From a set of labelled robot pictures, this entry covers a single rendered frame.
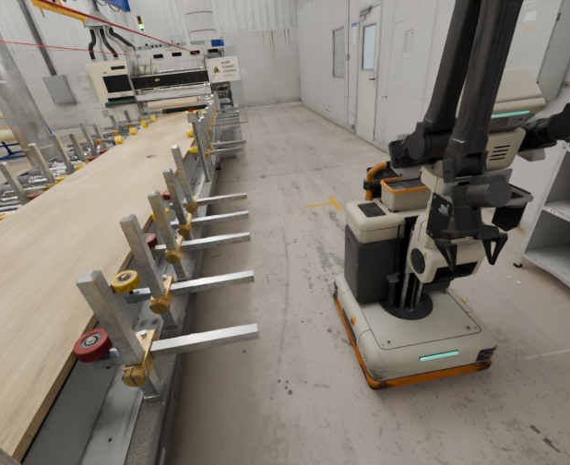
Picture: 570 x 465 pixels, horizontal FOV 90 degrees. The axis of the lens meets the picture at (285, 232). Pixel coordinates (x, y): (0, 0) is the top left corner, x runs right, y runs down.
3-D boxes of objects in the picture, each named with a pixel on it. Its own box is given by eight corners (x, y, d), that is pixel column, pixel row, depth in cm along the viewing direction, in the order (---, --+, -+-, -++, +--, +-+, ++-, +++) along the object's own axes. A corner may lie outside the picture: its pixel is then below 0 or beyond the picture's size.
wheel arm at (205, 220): (249, 217, 146) (247, 209, 144) (249, 220, 143) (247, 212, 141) (162, 230, 143) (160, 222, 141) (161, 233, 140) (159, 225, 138)
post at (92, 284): (169, 395, 84) (99, 267, 59) (166, 408, 81) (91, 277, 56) (156, 398, 83) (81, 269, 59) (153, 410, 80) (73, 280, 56)
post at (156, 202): (193, 288, 128) (159, 189, 103) (192, 293, 125) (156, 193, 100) (184, 290, 127) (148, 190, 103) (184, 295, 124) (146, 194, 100)
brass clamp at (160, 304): (178, 285, 104) (173, 274, 101) (171, 313, 92) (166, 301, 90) (160, 288, 103) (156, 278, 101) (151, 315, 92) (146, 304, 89)
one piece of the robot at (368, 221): (341, 291, 182) (343, 164, 139) (422, 277, 186) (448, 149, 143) (360, 332, 154) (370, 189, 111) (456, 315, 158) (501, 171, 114)
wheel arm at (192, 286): (254, 278, 103) (253, 268, 101) (255, 284, 100) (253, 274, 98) (131, 298, 100) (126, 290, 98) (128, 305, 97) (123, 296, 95)
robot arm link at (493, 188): (474, 155, 69) (441, 160, 69) (517, 145, 58) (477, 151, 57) (479, 204, 71) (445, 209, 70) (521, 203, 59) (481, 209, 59)
